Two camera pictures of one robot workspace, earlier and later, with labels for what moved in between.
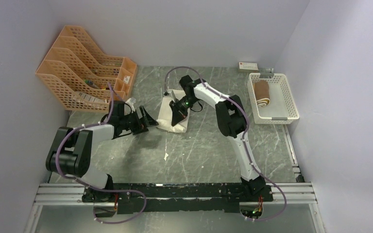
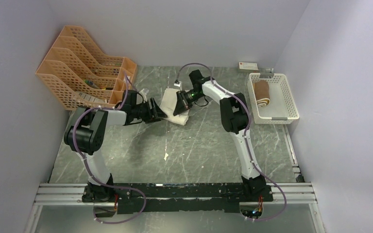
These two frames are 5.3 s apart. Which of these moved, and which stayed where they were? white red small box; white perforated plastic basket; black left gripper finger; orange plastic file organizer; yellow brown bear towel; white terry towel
Moved: white terry towel; black left gripper finger
Stayed: white red small box; white perforated plastic basket; orange plastic file organizer; yellow brown bear towel
